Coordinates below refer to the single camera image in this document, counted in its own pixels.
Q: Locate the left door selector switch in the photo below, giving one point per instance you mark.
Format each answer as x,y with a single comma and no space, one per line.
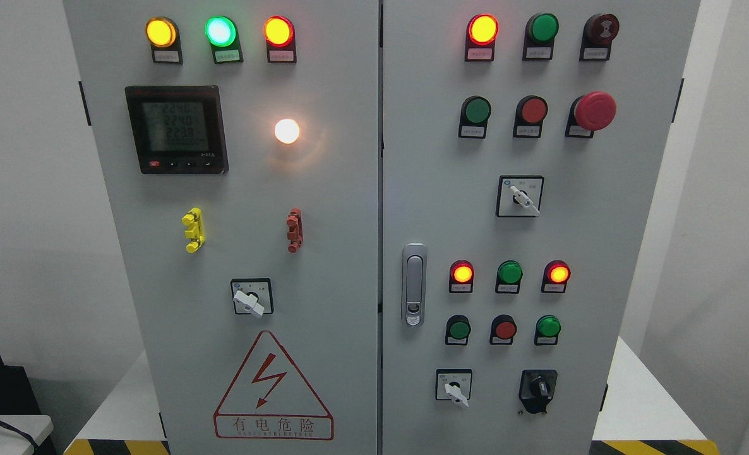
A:
252,296

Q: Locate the red electric hazard sign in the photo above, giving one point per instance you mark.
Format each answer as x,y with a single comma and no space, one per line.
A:
270,398

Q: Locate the black digital power meter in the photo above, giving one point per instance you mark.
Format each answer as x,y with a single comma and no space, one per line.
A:
178,129

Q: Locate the lower white selector switch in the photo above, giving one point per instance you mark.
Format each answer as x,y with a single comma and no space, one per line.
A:
454,385

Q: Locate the green push button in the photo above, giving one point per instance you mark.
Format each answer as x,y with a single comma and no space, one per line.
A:
458,329
473,119

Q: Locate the green lamp lower right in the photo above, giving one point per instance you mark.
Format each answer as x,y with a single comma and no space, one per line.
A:
548,329

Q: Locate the left grey cabinet door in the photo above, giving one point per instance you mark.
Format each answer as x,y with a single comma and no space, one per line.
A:
324,295

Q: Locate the black rotary knob switch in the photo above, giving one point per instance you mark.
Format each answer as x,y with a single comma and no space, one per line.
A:
537,389

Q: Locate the red terminal connector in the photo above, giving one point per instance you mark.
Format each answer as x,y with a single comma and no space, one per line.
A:
295,230

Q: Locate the dark red buzzer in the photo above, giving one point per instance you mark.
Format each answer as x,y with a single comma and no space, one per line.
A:
598,33

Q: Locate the green push button upper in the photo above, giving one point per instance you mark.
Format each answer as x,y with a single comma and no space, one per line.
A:
473,119

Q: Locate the yellow terminal connector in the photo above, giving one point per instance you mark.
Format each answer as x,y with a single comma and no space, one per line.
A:
193,229

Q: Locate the white box with cable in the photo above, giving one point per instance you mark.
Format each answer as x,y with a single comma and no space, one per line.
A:
38,426

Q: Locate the red lit lamp top right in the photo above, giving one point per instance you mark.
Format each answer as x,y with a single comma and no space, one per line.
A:
482,31

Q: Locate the white platform with hazard stripes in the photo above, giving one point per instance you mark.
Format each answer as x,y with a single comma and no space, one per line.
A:
638,416

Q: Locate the green lit indicator lamp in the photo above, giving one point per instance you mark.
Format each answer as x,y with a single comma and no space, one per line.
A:
224,40

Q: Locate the red lit lamp left door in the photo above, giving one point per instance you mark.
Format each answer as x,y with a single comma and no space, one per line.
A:
280,39

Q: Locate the red emergency stop button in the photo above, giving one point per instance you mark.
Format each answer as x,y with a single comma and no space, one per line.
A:
589,113

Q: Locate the red push button lower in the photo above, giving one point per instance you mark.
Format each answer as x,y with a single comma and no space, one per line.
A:
503,330

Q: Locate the green lamp middle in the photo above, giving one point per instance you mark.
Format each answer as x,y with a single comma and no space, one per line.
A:
508,278

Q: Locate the silver door handle lock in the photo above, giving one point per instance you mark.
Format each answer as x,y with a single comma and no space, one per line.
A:
413,300

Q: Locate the green unlit lamp top right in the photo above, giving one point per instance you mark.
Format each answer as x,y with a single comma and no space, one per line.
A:
540,32

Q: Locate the white lit indicator lamp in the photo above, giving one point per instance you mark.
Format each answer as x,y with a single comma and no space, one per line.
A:
287,131

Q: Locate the upper right selector switch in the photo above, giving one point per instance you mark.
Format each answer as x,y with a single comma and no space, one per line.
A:
519,196

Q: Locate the grey cabinet door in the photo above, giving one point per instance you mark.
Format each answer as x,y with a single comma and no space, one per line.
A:
324,295
441,191

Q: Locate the right grey cabinet door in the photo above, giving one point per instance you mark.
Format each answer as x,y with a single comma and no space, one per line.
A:
441,191

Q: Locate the red push button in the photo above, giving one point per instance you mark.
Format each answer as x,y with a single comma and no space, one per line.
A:
529,117
503,330

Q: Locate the red lit lamp middle left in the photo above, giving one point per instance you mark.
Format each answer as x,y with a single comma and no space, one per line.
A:
461,277

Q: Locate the green push button lower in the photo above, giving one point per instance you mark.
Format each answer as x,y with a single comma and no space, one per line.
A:
458,329

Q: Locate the yellow indicator lamp top left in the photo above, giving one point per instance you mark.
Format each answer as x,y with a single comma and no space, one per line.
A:
164,38

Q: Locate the red push button upper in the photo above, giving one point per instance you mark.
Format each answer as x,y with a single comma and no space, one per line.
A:
529,117

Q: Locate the red lit lamp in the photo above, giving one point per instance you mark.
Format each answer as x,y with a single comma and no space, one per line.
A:
482,31
461,277

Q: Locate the red lamp middle right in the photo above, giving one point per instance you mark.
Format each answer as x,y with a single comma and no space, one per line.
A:
555,278

